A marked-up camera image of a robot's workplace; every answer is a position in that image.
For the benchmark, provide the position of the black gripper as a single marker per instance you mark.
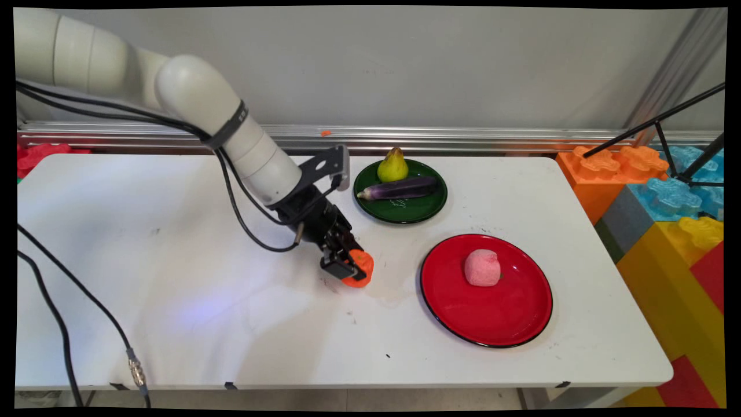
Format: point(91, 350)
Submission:
point(315, 217)

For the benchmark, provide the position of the orange toy persimmon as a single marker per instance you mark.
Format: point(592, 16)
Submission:
point(363, 267)

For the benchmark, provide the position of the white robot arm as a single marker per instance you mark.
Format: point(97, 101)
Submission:
point(191, 92)

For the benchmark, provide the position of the dark green plate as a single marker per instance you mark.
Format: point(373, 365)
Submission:
point(405, 209)

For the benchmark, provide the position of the purple toy eggplant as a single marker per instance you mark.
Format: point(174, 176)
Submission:
point(399, 188)

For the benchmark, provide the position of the yellow-green toy pear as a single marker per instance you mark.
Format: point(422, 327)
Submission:
point(393, 168)

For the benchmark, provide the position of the pink toy peach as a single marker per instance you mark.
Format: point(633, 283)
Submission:
point(482, 268)

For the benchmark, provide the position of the red plate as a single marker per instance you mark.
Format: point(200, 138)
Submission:
point(492, 313)

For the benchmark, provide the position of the orange giant building block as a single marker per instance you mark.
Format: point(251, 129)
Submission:
point(596, 174)

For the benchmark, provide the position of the dark green giant block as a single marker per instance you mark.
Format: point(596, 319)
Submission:
point(609, 240)

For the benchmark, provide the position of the grey giant building block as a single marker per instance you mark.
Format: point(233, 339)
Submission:
point(628, 223)

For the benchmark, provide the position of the red plastic block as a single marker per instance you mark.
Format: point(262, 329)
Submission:
point(35, 155)

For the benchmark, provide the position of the blue giant building block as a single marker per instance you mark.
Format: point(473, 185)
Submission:
point(671, 197)

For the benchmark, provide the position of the yellow giant building block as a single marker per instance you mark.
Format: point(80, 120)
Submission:
point(677, 289)

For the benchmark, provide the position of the black tripod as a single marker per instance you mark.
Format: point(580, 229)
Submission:
point(666, 119)

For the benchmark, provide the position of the red giant building block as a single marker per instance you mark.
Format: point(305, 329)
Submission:
point(711, 272)
point(689, 382)

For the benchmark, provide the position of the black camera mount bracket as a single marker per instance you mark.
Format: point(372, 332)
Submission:
point(324, 165)

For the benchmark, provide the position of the aluminium rail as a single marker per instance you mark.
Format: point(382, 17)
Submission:
point(463, 138)

